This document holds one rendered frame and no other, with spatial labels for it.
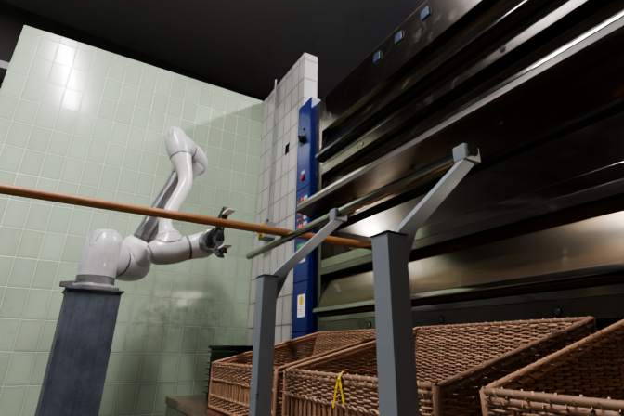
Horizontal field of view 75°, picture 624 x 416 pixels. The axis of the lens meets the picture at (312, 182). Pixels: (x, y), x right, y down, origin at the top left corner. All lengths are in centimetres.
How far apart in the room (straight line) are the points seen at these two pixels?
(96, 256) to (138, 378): 87
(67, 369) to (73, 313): 20
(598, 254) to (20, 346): 242
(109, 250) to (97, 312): 26
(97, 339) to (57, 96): 157
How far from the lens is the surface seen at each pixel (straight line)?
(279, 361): 181
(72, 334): 194
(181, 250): 178
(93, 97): 297
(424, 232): 146
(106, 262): 200
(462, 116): 125
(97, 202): 141
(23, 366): 258
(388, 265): 64
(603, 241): 113
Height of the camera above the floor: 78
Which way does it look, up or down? 23 degrees up
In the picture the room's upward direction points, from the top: 1 degrees clockwise
